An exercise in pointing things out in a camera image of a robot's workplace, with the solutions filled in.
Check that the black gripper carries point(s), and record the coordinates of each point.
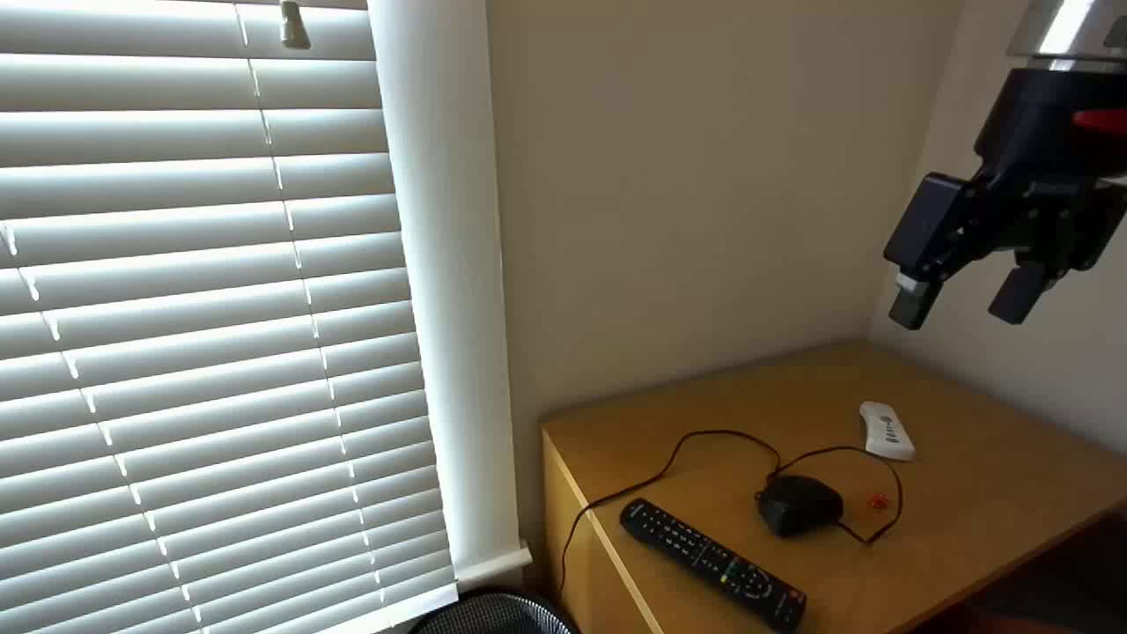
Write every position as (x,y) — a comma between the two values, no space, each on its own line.
(1039,116)

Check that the red tab on gripper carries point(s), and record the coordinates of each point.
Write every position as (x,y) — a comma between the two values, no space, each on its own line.
(1099,116)

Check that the white remote control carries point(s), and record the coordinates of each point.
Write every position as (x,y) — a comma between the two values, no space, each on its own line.
(885,431)

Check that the light wooden desk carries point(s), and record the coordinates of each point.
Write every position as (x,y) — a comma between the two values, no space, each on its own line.
(1000,493)

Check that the black computer mouse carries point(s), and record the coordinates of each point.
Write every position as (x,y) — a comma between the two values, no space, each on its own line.
(796,506)

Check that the black TV remote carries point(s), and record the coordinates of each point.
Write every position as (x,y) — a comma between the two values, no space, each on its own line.
(707,557)

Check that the black trash bin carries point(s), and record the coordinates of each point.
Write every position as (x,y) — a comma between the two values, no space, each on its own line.
(495,618)

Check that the white window blinds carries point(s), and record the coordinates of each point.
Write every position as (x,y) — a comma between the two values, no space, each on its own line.
(179,354)

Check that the white window frame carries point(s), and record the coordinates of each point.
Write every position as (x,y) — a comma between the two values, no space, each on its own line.
(447,294)

